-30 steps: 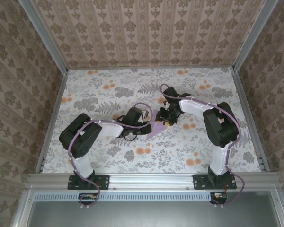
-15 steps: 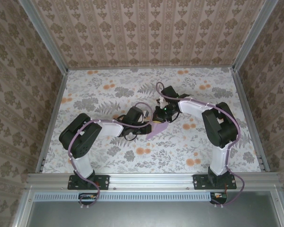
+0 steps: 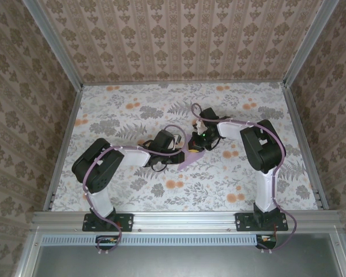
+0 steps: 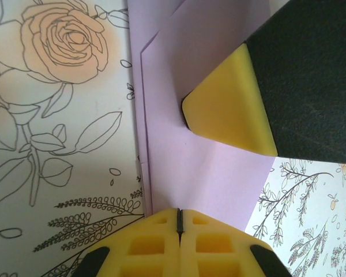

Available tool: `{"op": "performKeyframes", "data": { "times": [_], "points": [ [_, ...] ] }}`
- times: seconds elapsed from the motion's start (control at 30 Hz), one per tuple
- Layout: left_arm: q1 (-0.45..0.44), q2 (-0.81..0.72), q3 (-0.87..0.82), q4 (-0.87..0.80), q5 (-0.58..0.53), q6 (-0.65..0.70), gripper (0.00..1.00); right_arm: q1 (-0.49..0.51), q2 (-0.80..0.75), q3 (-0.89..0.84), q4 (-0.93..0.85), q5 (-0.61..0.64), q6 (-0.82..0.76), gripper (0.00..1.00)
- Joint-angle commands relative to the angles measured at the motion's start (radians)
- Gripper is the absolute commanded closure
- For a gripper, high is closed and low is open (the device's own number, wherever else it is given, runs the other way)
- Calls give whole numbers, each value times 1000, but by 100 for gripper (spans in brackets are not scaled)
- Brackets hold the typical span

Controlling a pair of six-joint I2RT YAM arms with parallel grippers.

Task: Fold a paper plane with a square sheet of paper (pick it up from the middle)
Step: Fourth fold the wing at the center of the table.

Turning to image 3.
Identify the purple square cloth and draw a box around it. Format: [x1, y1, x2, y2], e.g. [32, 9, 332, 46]
[177, 137, 205, 171]

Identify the floral patterned table cover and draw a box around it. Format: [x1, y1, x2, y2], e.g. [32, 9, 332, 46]
[50, 83, 321, 212]

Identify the grey metal panel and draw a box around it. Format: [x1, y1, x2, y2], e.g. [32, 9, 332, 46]
[31, 245, 346, 277]

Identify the black connector board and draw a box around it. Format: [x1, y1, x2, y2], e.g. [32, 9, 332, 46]
[95, 235, 118, 251]

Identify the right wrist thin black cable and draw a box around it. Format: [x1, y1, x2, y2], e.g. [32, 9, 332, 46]
[205, 134, 223, 152]

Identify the thin aluminium frame rail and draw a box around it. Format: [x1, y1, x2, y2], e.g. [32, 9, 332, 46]
[82, 81, 286, 87]

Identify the wide aluminium mounting rail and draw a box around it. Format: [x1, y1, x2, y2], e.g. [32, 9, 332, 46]
[31, 210, 343, 231]

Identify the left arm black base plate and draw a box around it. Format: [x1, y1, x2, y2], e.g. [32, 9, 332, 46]
[82, 212, 134, 233]

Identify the grey slotted cable duct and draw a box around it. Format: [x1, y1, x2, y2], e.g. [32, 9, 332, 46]
[41, 234, 277, 246]

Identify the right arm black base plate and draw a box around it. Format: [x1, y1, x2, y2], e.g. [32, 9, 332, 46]
[235, 212, 289, 233]

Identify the long aluminium frame rail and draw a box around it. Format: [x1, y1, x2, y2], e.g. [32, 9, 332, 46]
[282, 82, 330, 211]
[43, 85, 84, 211]

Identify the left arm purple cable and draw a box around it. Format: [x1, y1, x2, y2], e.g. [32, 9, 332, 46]
[82, 124, 183, 256]

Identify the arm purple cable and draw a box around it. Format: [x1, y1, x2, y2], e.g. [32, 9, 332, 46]
[82, 124, 183, 256]
[190, 103, 298, 254]

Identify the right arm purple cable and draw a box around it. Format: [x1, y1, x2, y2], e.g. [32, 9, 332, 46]
[190, 103, 298, 254]

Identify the aluminium corner post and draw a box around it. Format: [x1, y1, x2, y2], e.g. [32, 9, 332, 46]
[283, 0, 343, 87]
[22, 0, 85, 89]

